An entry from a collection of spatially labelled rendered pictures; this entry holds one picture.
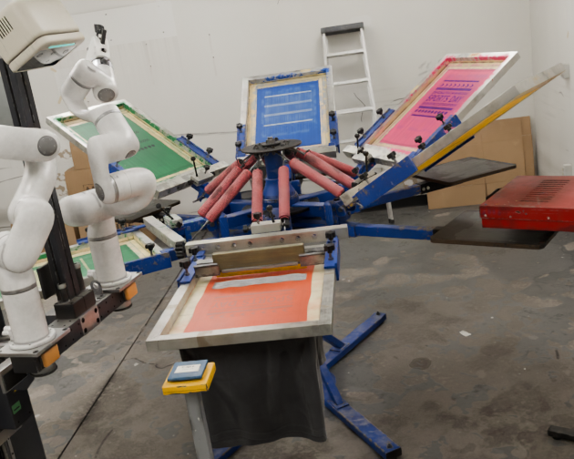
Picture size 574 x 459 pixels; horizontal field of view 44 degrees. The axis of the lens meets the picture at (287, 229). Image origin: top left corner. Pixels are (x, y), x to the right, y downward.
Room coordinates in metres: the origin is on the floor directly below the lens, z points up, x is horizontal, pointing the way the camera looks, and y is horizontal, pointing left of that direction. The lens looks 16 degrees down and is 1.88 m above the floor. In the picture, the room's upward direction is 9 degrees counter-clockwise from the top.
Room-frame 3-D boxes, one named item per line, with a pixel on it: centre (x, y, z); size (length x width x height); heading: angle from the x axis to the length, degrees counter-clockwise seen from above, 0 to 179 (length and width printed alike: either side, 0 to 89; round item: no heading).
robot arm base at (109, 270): (2.27, 0.61, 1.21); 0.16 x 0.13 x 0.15; 71
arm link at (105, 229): (2.26, 0.61, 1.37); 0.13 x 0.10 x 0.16; 129
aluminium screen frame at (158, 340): (2.42, 0.15, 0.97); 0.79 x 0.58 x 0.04; 173
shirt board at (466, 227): (3.06, -0.52, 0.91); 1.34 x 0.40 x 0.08; 53
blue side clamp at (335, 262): (2.62, -0.16, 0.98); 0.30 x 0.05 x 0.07; 173
